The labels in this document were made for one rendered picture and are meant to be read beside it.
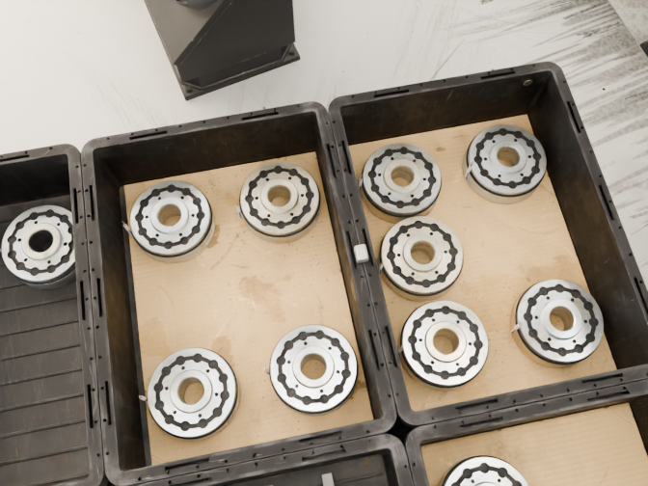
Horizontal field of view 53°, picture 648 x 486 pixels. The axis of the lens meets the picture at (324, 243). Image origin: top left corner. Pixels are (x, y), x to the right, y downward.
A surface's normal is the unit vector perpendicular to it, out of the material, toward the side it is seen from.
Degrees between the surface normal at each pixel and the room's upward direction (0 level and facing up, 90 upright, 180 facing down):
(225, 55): 90
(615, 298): 90
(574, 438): 0
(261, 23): 90
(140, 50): 0
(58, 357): 0
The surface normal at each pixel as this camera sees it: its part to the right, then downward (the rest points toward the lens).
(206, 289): 0.00, -0.35
